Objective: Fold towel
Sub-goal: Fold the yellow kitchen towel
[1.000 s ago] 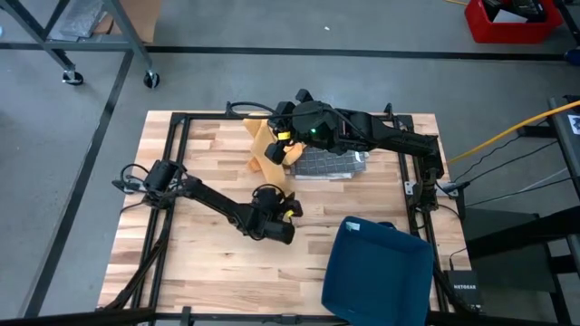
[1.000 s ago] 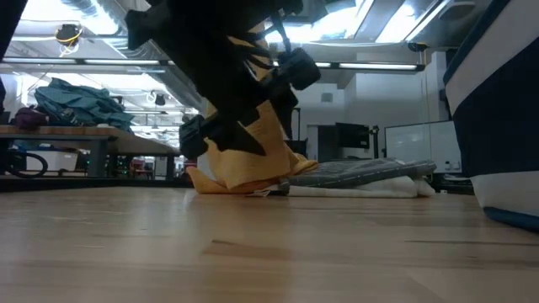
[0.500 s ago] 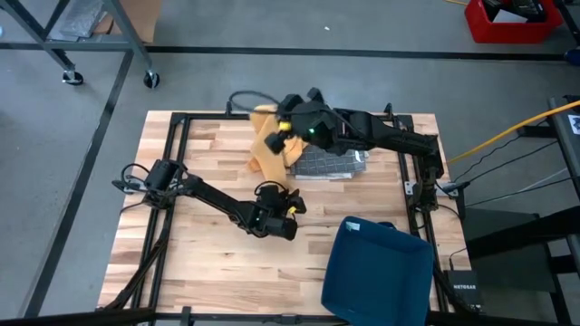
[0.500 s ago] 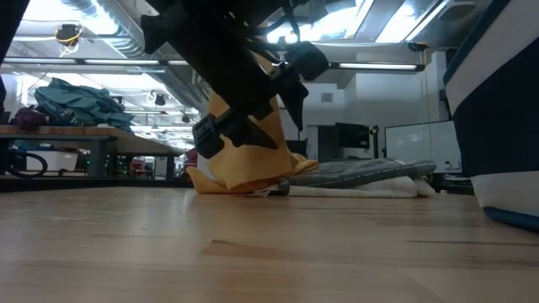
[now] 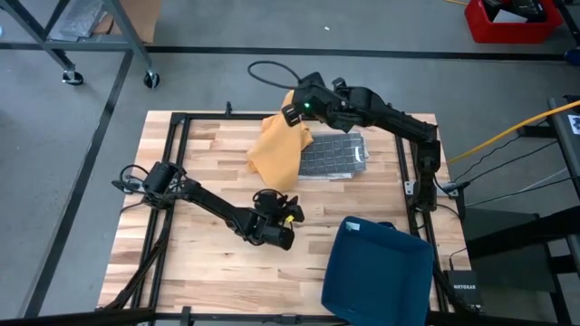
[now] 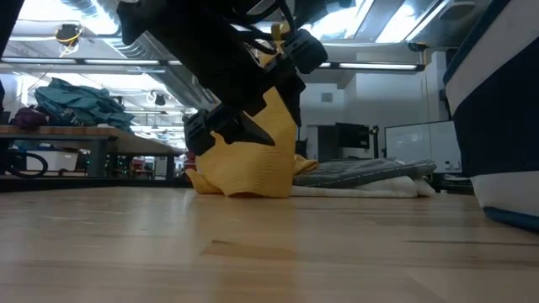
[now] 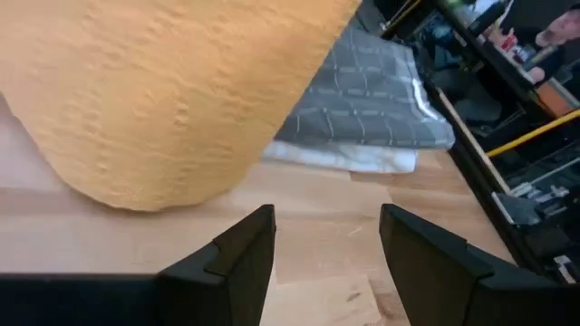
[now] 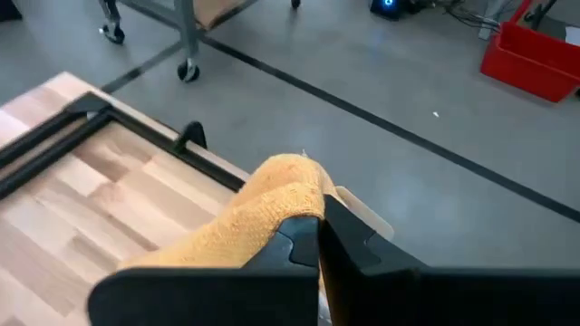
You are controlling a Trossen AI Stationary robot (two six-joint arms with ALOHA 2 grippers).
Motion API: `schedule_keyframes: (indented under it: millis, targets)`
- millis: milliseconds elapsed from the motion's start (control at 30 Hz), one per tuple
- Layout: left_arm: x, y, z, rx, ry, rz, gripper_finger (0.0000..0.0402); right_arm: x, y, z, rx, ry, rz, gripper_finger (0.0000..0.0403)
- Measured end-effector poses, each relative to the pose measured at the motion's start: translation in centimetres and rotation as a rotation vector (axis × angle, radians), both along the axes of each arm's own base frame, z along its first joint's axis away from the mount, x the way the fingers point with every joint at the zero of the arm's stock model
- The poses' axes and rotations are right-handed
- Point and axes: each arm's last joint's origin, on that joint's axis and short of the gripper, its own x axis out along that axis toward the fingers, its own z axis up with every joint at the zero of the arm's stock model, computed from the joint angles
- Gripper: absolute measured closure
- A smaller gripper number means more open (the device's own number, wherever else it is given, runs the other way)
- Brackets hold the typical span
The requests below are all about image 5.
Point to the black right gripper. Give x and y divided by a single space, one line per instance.
317 99

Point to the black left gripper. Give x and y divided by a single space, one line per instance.
269 222

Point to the yellow towel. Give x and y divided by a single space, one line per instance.
276 154

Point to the white towel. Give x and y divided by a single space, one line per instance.
326 176

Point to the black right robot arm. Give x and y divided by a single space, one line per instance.
403 124

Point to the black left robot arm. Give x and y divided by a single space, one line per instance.
208 199

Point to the navy fabric storage bin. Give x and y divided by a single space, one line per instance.
376 271

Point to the flat brown cardboard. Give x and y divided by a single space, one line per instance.
145 18

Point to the wheeled grey metal workbench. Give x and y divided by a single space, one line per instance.
129 31

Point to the red plastic bin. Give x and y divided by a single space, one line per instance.
480 27

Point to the black metal stand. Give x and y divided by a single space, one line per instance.
512 235

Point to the clear plastic sheet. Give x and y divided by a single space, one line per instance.
84 18

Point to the person's blue shoe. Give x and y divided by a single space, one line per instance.
573 56

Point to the black frame hook clamp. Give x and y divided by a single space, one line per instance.
229 108
186 315

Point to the black aluminium table frame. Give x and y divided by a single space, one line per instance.
226 117

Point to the black Netgear network switch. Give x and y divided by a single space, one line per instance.
464 287

